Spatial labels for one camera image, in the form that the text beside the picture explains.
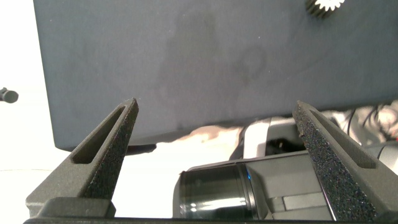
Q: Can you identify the black cylindrical stub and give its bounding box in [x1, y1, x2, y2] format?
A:
[0, 87, 19, 104]

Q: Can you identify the glossy black cylindrical sensor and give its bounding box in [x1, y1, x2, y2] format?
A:
[178, 163, 259, 220]

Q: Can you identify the small steel planetary gear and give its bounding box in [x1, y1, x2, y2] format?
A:
[304, 0, 346, 19]

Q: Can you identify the black cable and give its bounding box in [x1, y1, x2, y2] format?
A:
[345, 108, 358, 138]

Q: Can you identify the dark mat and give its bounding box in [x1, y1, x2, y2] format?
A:
[32, 0, 398, 152]

